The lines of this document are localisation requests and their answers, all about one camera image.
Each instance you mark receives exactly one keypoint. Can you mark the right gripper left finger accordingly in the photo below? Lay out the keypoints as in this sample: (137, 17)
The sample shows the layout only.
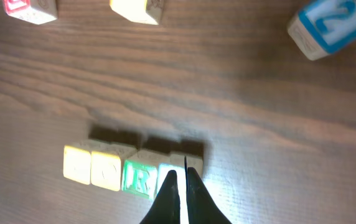
(166, 206)

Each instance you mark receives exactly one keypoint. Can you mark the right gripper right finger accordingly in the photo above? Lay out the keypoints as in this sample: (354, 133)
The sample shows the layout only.
(200, 205)

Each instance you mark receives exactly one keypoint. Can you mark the green R block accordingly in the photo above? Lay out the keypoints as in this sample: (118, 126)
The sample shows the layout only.
(140, 173)

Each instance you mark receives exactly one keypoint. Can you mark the blue L block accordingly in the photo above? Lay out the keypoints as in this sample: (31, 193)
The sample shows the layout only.
(176, 162)

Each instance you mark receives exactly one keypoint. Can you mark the yellow O block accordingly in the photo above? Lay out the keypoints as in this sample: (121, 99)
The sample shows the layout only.
(107, 161)

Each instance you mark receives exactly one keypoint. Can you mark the yellow C block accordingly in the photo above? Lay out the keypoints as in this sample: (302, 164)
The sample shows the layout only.
(77, 159)

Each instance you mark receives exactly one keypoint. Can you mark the yellow S block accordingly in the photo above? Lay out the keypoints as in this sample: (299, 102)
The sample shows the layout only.
(139, 11)

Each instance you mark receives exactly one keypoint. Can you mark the blue 2 block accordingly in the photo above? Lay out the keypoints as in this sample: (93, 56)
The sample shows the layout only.
(324, 27)

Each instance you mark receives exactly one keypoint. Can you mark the red I block centre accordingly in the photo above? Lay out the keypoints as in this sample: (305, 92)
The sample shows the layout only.
(33, 11)

